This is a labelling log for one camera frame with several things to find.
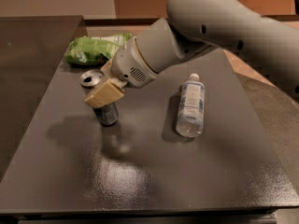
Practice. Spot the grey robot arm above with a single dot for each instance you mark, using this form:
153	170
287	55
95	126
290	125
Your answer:
194	28

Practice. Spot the green chip bag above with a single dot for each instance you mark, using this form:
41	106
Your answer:
92	51

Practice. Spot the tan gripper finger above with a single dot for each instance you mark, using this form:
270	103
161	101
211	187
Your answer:
106	68
106	92

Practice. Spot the silver redbull can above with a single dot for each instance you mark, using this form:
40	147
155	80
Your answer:
108	114

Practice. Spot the clear plastic water bottle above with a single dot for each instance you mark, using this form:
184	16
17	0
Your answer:
190	122

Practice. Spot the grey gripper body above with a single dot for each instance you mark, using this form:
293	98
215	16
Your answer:
129	63

